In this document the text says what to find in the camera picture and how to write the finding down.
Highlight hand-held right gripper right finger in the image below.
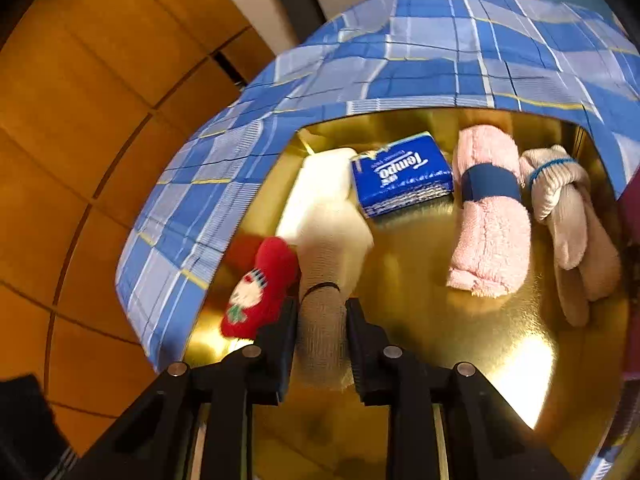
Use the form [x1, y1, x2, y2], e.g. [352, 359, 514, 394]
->
[345, 297, 576, 480]

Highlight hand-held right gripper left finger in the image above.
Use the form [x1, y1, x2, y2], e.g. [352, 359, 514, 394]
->
[65, 297, 301, 480]

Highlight white sock with black band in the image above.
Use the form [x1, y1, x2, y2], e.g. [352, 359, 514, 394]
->
[295, 199, 376, 392]

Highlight red sock with white figure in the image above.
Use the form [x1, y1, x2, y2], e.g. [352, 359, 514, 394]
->
[220, 237, 301, 341]

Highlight golden metal tin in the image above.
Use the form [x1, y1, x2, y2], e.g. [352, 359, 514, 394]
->
[182, 107, 633, 480]

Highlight pink towel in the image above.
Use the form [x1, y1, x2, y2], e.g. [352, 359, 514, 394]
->
[446, 125, 532, 300]

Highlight white soft pack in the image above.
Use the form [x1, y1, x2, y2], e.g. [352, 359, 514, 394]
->
[276, 147, 361, 241]

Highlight blue tissue pack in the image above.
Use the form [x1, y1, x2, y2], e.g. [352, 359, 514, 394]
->
[350, 131, 455, 219]

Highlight beige socks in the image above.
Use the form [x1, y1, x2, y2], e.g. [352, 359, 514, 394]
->
[519, 145, 622, 328]

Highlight wooden wardrobe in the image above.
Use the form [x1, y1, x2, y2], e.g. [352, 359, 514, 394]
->
[0, 0, 281, 461]

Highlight blue plaid bed sheet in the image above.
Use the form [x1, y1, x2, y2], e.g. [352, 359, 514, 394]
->
[115, 0, 640, 373]

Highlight black bed post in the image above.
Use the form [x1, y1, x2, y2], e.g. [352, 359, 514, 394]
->
[257, 0, 331, 53]

